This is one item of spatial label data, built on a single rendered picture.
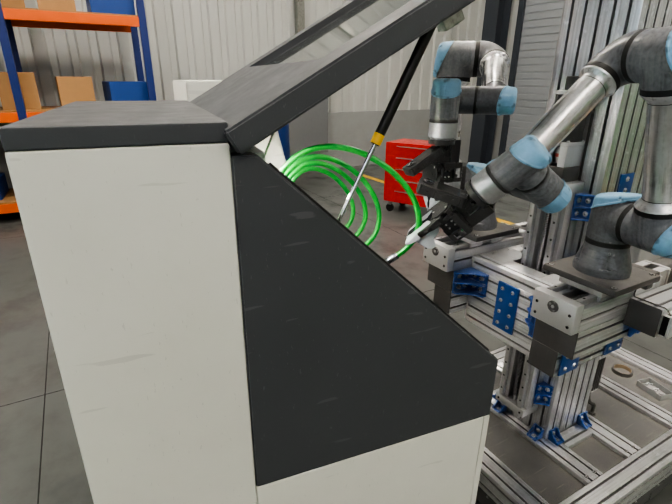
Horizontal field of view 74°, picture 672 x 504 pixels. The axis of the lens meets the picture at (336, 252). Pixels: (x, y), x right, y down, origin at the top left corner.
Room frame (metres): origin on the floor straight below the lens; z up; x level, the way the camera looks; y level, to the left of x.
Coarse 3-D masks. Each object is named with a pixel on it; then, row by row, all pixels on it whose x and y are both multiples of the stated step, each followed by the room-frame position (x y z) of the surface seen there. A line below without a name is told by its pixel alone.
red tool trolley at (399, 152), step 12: (396, 144) 5.42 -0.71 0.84; (408, 144) 5.33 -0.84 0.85; (420, 144) 5.29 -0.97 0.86; (396, 156) 5.41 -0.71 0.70; (408, 156) 5.32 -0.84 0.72; (396, 168) 5.40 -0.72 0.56; (384, 180) 5.50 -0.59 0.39; (396, 180) 5.39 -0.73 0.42; (408, 180) 5.31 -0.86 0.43; (384, 192) 5.50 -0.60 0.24; (396, 192) 5.39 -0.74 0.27; (420, 204) 5.21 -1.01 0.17
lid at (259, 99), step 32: (352, 0) 1.45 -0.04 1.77; (384, 0) 1.22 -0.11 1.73; (416, 0) 0.82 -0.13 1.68; (448, 0) 0.78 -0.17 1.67; (320, 32) 1.33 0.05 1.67; (352, 32) 1.01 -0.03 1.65; (384, 32) 0.74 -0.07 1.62; (416, 32) 0.76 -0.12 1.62; (256, 64) 1.33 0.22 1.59; (288, 64) 0.93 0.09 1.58; (320, 64) 0.74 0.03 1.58; (352, 64) 0.72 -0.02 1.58; (224, 96) 1.01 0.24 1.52; (256, 96) 0.78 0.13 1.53; (288, 96) 0.68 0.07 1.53; (320, 96) 0.70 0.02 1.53; (256, 128) 0.66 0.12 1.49
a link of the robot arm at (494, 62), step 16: (480, 48) 1.64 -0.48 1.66; (496, 48) 1.61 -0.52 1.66; (480, 64) 1.61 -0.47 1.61; (496, 64) 1.49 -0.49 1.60; (496, 80) 1.35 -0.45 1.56; (480, 96) 1.29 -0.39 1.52; (496, 96) 1.28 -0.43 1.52; (512, 96) 1.27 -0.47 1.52; (480, 112) 1.30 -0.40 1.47; (496, 112) 1.29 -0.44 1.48; (512, 112) 1.28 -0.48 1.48
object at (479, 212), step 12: (468, 192) 0.96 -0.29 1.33; (444, 204) 1.00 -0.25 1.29; (468, 204) 0.97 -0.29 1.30; (480, 204) 0.95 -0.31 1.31; (492, 204) 0.99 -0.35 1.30; (432, 216) 1.00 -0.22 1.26; (444, 216) 0.98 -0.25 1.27; (456, 216) 0.96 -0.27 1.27; (468, 216) 0.98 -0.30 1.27; (480, 216) 0.97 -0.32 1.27; (444, 228) 0.99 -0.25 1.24; (456, 228) 0.98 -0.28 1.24; (468, 228) 0.96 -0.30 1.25; (456, 240) 0.98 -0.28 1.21
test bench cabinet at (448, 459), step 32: (384, 448) 0.78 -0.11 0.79; (416, 448) 0.81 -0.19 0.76; (448, 448) 0.84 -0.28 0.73; (480, 448) 0.88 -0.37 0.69; (288, 480) 0.69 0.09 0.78; (320, 480) 0.72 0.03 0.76; (352, 480) 0.75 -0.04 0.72; (384, 480) 0.78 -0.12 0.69; (416, 480) 0.81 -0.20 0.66; (448, 480) 0.85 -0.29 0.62
